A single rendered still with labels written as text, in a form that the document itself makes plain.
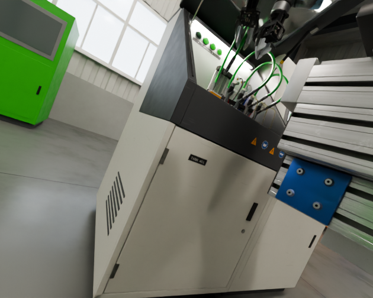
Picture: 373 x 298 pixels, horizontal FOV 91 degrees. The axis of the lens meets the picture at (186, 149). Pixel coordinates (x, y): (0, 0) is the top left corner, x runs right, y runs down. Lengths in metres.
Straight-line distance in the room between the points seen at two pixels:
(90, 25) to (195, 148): 4.31
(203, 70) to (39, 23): 2.43
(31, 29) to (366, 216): 3.33
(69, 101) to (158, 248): 4.11
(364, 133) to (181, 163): 0.52
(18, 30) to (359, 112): 3.28
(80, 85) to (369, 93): 4.54
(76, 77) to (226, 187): 4.17
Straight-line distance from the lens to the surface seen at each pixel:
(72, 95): 4.63
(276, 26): 1.07
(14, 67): 3.27
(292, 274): 1.71
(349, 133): 0.35
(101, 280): 0.88
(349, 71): 0.40
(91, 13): 4.91
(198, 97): 0.68
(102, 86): 4.72
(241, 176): 0.88
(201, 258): 1.00
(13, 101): 3.28
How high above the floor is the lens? 0.76
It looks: 3 degrees down
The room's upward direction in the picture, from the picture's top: 24 degrees clockwise
